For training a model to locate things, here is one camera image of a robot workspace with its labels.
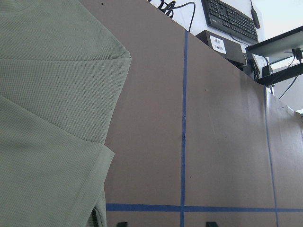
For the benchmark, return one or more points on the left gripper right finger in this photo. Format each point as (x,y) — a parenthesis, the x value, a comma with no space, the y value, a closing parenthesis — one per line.
(211,224)

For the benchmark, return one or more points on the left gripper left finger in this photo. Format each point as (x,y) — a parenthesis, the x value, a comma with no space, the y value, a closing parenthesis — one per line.
(122,224)

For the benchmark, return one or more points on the olive green long-sleeve shirt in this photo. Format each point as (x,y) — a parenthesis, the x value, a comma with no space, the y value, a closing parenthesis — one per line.
(61,74)

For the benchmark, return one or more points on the dark box with label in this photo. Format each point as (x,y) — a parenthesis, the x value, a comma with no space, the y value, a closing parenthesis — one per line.
(228,49)

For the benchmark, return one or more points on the black computer keyboard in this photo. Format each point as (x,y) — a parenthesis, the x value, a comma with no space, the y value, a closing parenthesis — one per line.
(228,19)

